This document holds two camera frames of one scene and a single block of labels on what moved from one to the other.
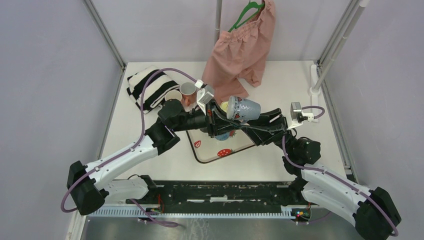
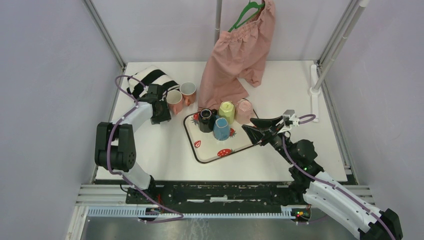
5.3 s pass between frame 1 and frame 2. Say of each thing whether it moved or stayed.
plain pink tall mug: stayed
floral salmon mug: stayed
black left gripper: moved
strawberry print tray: stayed
